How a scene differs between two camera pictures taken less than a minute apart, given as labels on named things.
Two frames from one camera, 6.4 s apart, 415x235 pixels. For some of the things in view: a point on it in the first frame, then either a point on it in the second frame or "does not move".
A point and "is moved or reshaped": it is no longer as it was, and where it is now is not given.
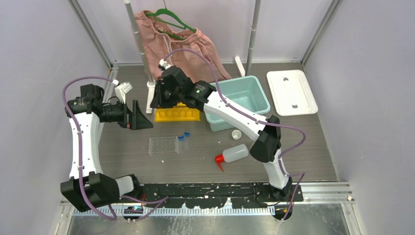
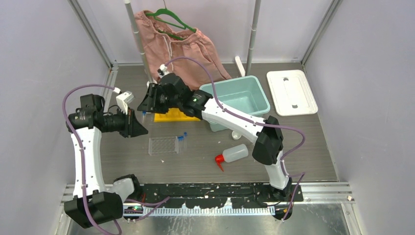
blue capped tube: [181, 141] does not move
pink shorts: [189, 50] does not move
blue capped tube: [186, 136] is moved or reshaped
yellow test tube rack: [180, 112] does not move
